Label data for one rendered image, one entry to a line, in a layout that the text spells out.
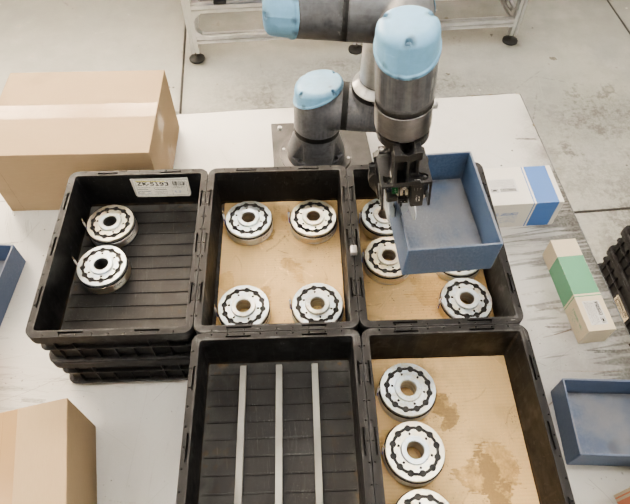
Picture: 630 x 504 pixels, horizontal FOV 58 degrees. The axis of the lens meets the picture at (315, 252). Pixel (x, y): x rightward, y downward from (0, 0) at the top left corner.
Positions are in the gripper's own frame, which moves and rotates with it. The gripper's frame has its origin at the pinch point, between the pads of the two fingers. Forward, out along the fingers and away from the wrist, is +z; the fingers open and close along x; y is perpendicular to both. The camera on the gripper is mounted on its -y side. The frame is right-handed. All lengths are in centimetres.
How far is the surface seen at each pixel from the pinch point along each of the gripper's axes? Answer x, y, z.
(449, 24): 59, -196, 105
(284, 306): -22.3, 1.4, 27.0
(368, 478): -9.3, 37.9, 18.0
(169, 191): -46, -27, 20
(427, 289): 7.5, -0.7, 29.6
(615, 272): 82, -37, 95
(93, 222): -63, -21, 20
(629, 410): 46, 23, 46
